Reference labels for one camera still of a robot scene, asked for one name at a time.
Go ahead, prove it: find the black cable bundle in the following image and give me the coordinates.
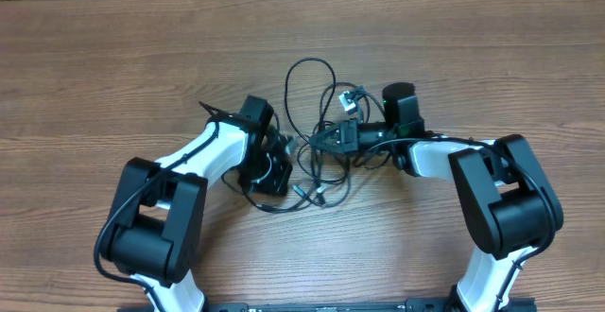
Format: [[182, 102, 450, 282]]
[[220, 57, 393, 215]]

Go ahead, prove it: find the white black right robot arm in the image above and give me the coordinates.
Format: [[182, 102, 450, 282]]
[[310, 82, 563, 311]]

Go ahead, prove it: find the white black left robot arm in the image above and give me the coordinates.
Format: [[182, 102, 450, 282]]
[[94, 95, 292, 311]]

